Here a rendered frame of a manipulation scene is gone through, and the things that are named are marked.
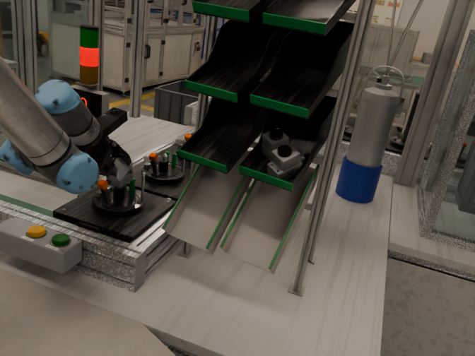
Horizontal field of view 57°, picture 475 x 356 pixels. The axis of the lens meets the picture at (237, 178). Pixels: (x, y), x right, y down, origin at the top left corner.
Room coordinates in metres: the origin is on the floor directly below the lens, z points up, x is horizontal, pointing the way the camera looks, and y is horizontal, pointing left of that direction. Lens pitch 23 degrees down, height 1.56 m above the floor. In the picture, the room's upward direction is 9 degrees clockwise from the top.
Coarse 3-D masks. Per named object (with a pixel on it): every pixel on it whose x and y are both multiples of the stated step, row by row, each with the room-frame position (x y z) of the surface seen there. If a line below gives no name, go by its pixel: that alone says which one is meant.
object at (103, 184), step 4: (100, 180) 1.01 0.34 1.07; (104, 180) 1.01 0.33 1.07; (108, 180) 1.03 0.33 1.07; (100, 184) 1.00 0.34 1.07; (104, 184) 1.00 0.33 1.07; (108, 184) 1.02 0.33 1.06; (100, 188) 1.00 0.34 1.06; (104, 188) 1.00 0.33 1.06; (104, 192) 1.01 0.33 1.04; (104, 196) 1.01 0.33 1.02; (108, 196) 1.02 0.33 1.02; (104, 200) 1.02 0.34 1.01; (108, 200) 1.02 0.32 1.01; (108, 204) 1.02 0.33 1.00
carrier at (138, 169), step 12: (144, 156) 1.43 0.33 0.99; (168, 156) 1.37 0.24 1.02; (144, 168) 1.32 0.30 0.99; (168, 168) 1.35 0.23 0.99; (180, 168) 1.36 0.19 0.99; (156, 180) 1.25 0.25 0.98; (168, 180) 1.26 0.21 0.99; (180, 180) 1.29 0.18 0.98; (156, 192) 1.20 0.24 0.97; (168, 192) 1.21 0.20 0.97; (180, 192) 1.22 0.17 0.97
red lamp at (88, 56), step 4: (80, 48) 1.23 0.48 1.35; (84, 48) 1.22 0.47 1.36; (88, 48) 1.22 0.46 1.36; (92, 48) 1.23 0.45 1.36; (96, 48) 1.24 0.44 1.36; (80, 52) 1.23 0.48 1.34; (84, 52) 1.22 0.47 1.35; (88, 52) 1.22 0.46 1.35; (92, 52) 1.23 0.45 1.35; (96, 52) 1.24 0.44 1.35; (80, 56) 1.23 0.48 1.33; (84, 56) 1.22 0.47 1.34; (88, 56) 1.22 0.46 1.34; (92, 56) 1.23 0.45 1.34; (96, 56) 1.24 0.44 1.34; (80, 60) 1.23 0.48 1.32; (84, 60) 1.22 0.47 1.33; (88, 60) 1.22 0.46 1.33; (92, 60) 1.23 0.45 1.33; (96, 60) 1.24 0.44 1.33; (84, 64) 1.22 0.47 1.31; (88, 64) 1.22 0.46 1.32; (92, 64) 1.23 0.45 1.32; (96, 64) 1.24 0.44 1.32
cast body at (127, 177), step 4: (116, 168) 1.06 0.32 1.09; (112, 172) 1.06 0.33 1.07; (116, 172) 1.06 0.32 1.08; (128, 172) 1.08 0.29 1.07; (132, 172) 1.10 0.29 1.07; (112, 176) 1.05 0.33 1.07; (116, 176) 1.05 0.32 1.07; (124, 176) 1.06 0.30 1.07; (128, 176) 1.08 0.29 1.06; (132, 176) 1.10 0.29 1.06; (112, 180) 1.05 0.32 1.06; (116, 180) 1.05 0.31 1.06; (120, 180) 1.05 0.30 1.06; (124, 180) 1.06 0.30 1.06; (128, 180) 1.08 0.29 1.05; (112, 184) 1.05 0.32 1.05; (116, 184) 1.05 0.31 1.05; (120, 184) 1.05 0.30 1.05; (124, 184) 1.07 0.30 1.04
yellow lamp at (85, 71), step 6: (84, 66) 1.22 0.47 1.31; (90, 66) 1.23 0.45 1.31; (96, 66) 1.24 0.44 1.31; (84, 72) 1.22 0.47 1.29; (90, 72) 1.22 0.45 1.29; (96, 72) 1.24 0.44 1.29; (84, 78) 1.22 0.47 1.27; (90, 78) 1.22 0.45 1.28; (96, 78) 1.24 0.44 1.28; (90, 84) 1.23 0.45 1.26
